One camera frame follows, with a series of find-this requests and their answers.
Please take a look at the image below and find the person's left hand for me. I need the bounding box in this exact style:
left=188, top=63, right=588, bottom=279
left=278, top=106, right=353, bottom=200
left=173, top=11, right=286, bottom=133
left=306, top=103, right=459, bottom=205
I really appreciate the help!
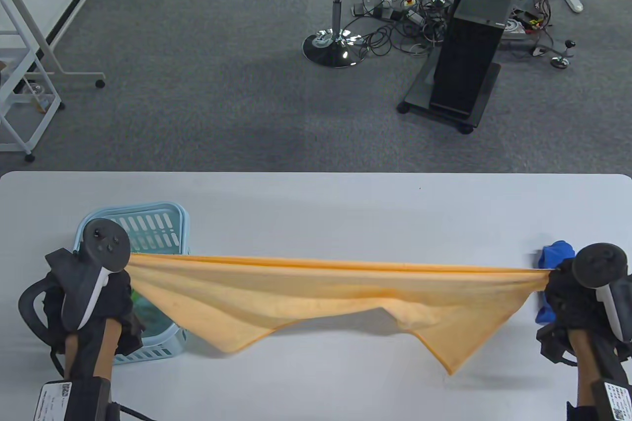
left=42, top=267, right=145, bottom=357

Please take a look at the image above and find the person's right hand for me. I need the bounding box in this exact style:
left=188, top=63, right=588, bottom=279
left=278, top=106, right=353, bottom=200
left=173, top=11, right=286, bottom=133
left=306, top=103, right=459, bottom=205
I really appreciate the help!
left=542, top=257, right=632, bottom=344

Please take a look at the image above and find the green towel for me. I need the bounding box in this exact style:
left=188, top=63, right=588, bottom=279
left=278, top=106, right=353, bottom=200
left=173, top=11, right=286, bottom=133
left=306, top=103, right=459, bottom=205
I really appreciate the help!
left=131, top=292, right=159, bottom=332

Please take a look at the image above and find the blue rectangular towel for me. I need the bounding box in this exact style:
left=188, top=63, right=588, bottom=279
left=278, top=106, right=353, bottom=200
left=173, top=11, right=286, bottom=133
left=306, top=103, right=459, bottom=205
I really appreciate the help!
left=536, top=241, right=576, bottom=326

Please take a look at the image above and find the orange towel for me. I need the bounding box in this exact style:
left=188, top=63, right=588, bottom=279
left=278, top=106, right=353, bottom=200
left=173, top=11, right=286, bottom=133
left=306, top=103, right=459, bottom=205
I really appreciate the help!
left=129, top=253, right=552, bottom=376

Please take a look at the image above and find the person's right forearm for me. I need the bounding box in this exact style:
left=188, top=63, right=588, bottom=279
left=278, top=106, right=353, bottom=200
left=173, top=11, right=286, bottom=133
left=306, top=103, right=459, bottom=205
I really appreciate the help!
left=567, top=330, right=603, bottom=411

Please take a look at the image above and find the black forearm device with label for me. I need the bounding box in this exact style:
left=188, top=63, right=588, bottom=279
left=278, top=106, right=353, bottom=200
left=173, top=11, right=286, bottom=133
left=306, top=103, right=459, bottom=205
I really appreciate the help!
left=566, top=381, right=632, bottom=421
left=33, top=378, right=112, bottom=421

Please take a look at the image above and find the person's left forearm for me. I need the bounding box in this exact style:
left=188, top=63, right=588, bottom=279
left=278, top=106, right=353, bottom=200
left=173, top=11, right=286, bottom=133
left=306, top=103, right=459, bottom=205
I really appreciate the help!
left=63, top=316, right=124, bottom=383

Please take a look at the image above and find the black and white right controller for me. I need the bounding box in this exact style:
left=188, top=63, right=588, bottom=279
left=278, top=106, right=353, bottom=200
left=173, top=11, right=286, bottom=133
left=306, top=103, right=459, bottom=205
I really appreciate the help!
left=572, top=242, right=632, bottom=343

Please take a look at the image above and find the black and white controller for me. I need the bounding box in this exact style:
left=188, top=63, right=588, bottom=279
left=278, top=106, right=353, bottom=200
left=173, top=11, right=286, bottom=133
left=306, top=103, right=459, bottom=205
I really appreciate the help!
left=18, top=218, right=132, bottom=348
left=572, top=242, right=632, bottom=343

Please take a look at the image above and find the black and white left controller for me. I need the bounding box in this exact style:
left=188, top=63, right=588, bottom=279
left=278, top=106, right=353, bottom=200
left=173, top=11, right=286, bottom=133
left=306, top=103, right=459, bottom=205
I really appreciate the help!
left=18, top=218, right=132, bottom=348

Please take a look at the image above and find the light blue plastic basket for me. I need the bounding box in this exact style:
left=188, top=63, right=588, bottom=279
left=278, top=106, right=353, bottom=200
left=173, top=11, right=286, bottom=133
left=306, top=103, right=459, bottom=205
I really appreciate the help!
left=73, top=201, right=190, bottom=366

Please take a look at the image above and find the white metal shelf rack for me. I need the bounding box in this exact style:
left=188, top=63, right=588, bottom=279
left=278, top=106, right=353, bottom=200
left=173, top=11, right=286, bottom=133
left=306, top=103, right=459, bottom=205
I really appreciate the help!
left=0, top=0, right=66, bottom=161

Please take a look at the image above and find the small stand with black knob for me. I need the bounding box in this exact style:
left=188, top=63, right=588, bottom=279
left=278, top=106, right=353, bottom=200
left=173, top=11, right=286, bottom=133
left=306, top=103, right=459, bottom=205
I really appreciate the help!
left=531, top=39, right=577, bottom=69

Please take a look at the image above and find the black wheeled cart base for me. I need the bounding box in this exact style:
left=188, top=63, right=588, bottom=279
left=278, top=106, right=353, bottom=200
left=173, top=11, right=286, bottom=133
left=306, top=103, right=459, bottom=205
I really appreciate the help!
left=397, top=62, right=502, bottom=135

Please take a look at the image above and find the black computer tower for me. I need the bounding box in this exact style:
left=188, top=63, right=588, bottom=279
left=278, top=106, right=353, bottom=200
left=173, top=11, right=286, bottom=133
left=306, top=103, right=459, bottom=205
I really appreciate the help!
left=429, top=0, right=524, bottom=120

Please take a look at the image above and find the grey power strip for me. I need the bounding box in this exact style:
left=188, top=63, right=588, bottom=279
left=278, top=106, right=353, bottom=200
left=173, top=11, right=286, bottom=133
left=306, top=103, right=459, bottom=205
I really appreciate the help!
left=352, top=1, right=395, bottom=21

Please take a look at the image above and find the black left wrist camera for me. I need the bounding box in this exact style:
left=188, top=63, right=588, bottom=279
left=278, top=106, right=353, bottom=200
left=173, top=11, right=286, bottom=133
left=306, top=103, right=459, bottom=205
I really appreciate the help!
left=116, top=311, right=147, bottom=356

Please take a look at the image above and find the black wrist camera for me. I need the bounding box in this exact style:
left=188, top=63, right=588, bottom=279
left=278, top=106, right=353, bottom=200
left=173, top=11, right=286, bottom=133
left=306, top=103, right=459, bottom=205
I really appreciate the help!
left=116, top=311, right=147, bottom=356
left=536, top=324, right=579, bottom=367

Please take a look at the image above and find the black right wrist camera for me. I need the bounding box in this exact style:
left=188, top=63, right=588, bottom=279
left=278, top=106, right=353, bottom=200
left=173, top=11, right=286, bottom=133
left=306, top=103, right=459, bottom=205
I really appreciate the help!
left=536, top=324, right=579, bottom=367

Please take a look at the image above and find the tangle of floor cables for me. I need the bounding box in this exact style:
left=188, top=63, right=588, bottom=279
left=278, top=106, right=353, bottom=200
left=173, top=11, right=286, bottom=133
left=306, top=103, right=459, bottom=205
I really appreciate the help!
left=350, top=0, right=561, bottom=59

